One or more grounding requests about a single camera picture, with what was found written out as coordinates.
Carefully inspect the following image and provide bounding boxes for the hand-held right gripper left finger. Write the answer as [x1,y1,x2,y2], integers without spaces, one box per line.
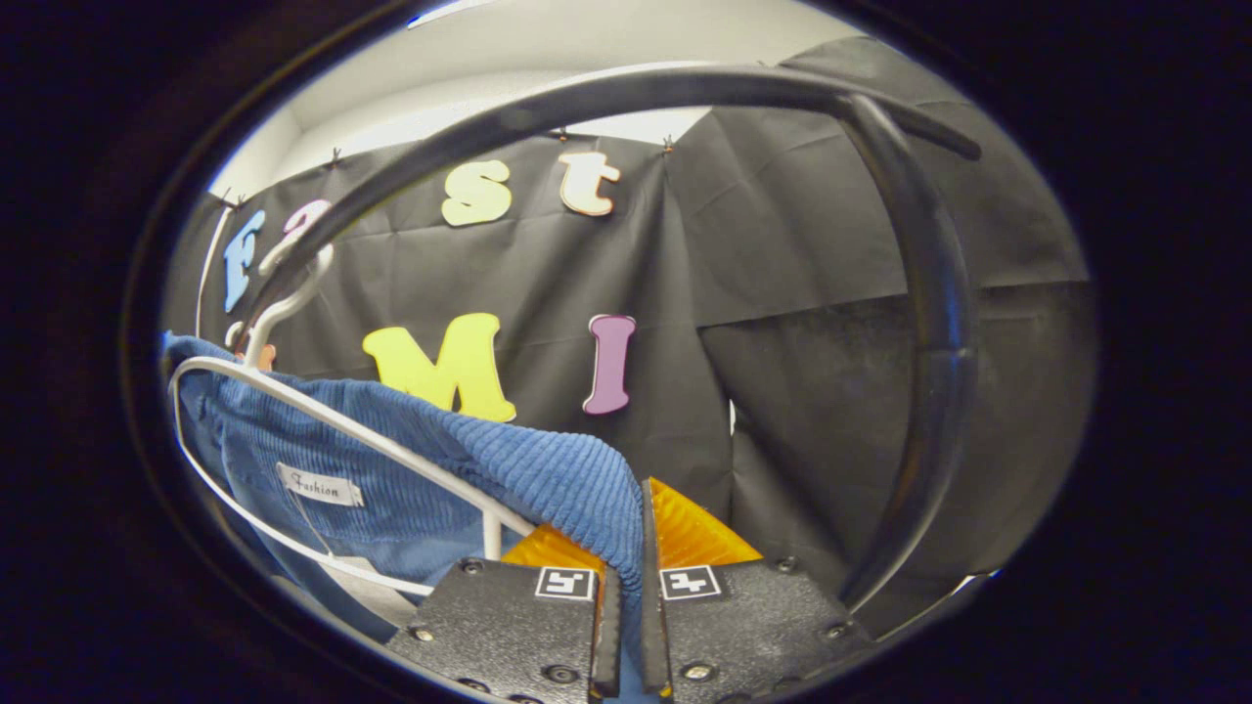
[386,523,623,704]

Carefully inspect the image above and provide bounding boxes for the white wire hanger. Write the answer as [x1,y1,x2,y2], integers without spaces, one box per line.
[169,240,537,599]

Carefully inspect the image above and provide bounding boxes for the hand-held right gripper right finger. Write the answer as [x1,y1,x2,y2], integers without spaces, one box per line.
[640,477,873,704]

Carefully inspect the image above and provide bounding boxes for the blue corduroy garment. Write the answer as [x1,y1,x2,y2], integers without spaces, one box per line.
[161,330,648,704]

